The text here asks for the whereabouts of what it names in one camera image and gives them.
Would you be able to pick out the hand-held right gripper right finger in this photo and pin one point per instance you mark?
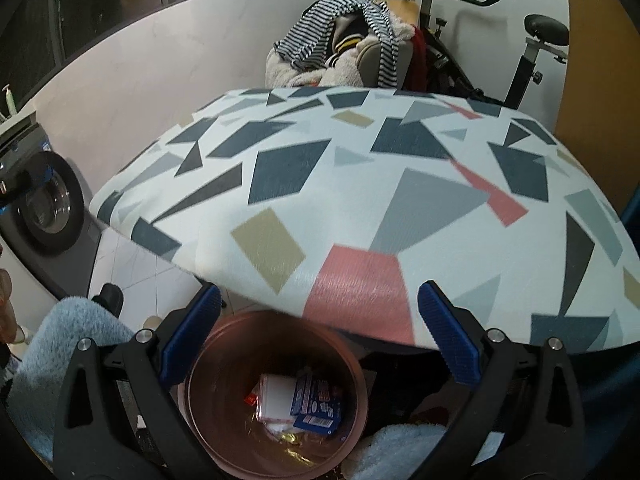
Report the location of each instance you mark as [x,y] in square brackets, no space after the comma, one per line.
[450,335]

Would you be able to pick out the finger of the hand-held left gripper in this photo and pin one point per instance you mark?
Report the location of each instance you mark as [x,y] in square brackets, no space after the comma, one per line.
[20,180]

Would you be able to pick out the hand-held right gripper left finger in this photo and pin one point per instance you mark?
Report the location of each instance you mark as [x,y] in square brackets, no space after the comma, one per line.
[192,330]

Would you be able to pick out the pink trash bin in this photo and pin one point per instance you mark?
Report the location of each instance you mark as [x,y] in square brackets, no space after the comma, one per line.
[225,360]

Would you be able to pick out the red white box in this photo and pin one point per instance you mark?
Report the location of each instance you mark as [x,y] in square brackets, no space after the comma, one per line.
[275,395]

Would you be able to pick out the blue carton box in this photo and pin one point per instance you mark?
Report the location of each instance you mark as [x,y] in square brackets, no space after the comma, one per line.
[315,400]

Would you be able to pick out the gold foil bag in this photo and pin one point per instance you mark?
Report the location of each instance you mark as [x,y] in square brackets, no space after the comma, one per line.
[295,440]

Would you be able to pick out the person's left hand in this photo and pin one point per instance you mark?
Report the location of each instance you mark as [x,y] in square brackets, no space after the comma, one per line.
[4,300]

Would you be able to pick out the grey washing machine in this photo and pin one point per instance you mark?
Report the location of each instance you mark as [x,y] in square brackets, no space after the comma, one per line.
[50,200]

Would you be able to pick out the white pump bottle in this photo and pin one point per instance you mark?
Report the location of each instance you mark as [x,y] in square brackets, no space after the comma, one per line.
[10,105]

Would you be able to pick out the black caster wheel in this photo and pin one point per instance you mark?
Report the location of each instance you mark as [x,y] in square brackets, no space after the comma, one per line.
[111,297]

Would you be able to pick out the light blue fleece pants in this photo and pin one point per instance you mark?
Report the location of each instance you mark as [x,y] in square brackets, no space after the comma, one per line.
[65,325]

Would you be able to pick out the geometric patterned tablecloth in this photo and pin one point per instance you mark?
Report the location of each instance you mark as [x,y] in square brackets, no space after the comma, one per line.
[300,195]

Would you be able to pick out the dark glass window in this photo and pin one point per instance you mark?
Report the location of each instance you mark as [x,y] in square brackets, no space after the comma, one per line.
[100,0]

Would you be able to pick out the wooden door panel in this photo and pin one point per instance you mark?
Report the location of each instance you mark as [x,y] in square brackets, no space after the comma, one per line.
[605,110]

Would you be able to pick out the red garment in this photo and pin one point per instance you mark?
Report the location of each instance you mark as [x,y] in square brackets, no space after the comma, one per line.
[421,60]

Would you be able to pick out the white fleece coat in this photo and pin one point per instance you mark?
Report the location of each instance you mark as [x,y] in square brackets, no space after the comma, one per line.
[345,72]

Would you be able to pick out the black exercise bike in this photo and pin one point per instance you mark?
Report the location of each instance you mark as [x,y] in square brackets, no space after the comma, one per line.
[545,27]

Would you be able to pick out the black white striped shirt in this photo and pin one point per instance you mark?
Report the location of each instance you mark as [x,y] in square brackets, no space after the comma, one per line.
[310,30]

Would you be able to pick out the dark jacket with yellow stripes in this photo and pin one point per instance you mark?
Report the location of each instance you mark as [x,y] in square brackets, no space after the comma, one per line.
[350,27]

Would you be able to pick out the wooden chair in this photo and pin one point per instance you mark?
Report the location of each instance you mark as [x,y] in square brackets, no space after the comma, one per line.
[402,10]

